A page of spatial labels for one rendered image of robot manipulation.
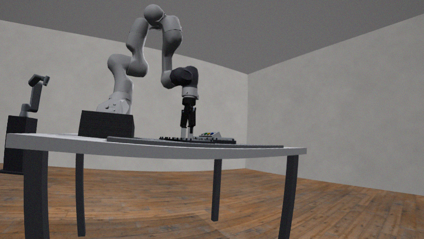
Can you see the white button panel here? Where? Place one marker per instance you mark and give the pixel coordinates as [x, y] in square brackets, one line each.
[210, 134]

